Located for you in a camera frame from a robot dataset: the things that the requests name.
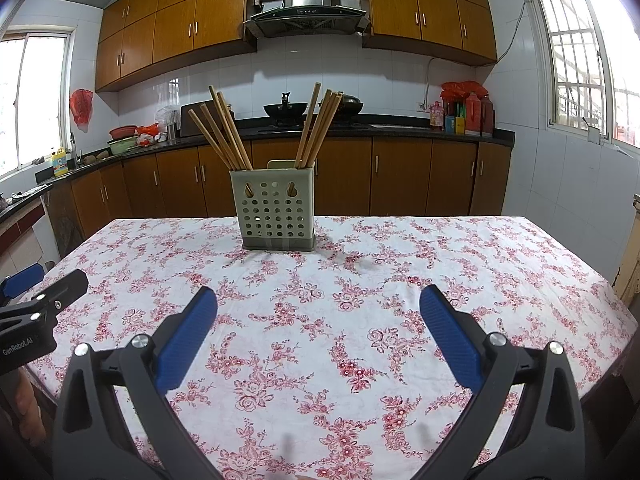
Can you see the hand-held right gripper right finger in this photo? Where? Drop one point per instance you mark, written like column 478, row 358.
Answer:
column 450, row 335

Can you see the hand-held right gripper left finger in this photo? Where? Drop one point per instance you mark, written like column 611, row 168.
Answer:
column 185, row 340

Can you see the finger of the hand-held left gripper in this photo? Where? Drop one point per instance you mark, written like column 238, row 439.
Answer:
column 22, row 280
column 70, row 285

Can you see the green perforated utensil holder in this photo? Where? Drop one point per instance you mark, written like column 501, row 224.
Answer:
column 272, row 215

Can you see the person's left hand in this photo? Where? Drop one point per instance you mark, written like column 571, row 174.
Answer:
column 25, row 400

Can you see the dark patterned curtain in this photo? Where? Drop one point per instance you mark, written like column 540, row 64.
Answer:
column 65, row 230

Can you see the grey dish cloth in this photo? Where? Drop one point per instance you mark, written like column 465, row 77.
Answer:
column 27, row 195

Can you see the pink floral tablecloth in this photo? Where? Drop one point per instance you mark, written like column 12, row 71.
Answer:
column 350, row 270

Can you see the yellow detergent bottle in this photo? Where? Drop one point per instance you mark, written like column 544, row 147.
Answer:
column 60, row 164

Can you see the brown lumpy vegetables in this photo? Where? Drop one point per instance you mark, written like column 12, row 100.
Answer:
column 95, row 157

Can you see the metal faucet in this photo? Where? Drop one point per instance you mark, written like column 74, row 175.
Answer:
column 73, row 147

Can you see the green basin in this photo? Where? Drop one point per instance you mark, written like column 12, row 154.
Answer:
column 123, row 146

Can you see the red basin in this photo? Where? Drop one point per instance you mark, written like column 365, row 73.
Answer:
column 123, row 132

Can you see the wooden base cabinets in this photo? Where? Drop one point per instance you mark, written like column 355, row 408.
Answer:
column 400, row 175

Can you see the crumpled red plastic bag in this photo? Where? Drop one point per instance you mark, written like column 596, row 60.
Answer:
column 148, row 131

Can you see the sliding window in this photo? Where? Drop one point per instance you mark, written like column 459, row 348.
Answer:
column 35, row 105

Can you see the hanging red plastic bag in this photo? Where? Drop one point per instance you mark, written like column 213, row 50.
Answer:
column 81, row 105

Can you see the metal cup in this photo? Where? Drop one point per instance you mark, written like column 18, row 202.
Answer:
column 171, row 131

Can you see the dark cutting board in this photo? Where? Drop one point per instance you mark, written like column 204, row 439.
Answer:
column 186, row 129

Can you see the yellow wooden cabinet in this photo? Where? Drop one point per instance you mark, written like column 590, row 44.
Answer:
column 631, row 260

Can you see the black kitchen countertop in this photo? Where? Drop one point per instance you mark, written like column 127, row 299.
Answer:
column 400, row 132

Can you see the colourful seasoning boxes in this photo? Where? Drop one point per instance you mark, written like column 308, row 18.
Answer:
column 455, row 125

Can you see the pink bottle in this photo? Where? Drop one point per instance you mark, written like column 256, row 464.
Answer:
column 437, row 117

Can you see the dark red bottle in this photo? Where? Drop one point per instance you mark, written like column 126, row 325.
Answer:
column 488, row 117

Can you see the gas stove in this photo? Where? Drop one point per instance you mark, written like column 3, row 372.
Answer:
column 345, row 124

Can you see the large red plastic bag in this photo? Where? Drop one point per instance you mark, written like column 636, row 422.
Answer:
column 462, row 90

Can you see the pot with metal lid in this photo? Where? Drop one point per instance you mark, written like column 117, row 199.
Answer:
column 350, row 106

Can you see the black wok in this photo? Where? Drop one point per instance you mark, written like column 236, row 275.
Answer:
column 285, row 110

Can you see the barred window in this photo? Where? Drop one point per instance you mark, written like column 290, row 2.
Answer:
column 575, row 60

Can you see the white wall socket box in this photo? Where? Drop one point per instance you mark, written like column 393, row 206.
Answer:
column 592, row 135

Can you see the wooden wall cabinet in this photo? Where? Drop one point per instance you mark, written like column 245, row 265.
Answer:
column 430, row 10
column 165, row 25

